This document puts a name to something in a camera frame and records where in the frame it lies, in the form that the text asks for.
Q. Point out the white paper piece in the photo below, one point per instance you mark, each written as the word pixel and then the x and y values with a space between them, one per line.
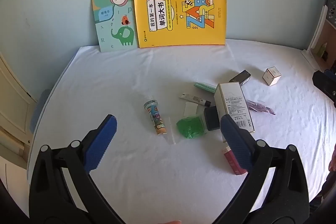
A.
pixel 190 109

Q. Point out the green bottle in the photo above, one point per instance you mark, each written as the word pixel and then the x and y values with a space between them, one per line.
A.
pixel 322 49

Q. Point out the grey patterned storage bin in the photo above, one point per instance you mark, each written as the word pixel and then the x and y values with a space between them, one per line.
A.
pixel 332 3

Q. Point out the tall white box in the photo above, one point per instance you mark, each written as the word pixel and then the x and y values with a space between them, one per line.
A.
pixel 233 103

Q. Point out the colourful printed tube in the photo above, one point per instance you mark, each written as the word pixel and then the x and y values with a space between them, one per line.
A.
pixel 155 116

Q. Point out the green bag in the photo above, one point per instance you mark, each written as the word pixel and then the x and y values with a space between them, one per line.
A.
pixel 190 127

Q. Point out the clear plastic wrapper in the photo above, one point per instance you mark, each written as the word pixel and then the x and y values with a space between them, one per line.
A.
pixel 172 134

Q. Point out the green elephant exercise book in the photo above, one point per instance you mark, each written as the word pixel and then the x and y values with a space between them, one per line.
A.
pixel 110 29

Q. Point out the person's left hand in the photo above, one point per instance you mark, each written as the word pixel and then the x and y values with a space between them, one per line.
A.
pixel 169 222

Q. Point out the yellow word book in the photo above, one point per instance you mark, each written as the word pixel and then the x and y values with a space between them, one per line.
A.
pixel 178 29

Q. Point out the white bookshelf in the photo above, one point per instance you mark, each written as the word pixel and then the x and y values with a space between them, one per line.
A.
pixel 315 37

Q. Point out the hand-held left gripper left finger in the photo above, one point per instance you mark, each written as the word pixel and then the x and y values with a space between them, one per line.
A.
pixel 102 140

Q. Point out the black oblong box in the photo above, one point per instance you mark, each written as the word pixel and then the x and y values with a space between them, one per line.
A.
pixel 241 77

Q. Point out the white cosmetic tube dark cap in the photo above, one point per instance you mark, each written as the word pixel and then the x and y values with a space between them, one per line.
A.
pixel 194 99

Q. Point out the white cube box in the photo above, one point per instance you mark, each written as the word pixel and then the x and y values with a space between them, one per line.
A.
pixel 271 77

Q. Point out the small black box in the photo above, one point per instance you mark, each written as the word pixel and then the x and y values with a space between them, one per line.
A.
pixel 211 119

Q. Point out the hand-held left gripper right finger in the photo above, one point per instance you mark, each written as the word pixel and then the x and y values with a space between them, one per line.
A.
pixel 236 142

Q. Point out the person's right hand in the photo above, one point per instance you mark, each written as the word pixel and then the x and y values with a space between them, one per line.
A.
pixel 332 161

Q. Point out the cream cabinet door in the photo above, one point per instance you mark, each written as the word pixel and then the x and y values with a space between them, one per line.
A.
pixel 13 98

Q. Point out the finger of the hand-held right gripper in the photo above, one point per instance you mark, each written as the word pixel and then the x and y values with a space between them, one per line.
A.
pixel 325 85
pixel 330 72

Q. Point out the purple wrapper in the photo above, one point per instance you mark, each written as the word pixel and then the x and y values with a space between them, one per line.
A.
pixel 258 106

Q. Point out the red box white end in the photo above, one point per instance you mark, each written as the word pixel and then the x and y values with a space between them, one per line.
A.
pixel 232 161

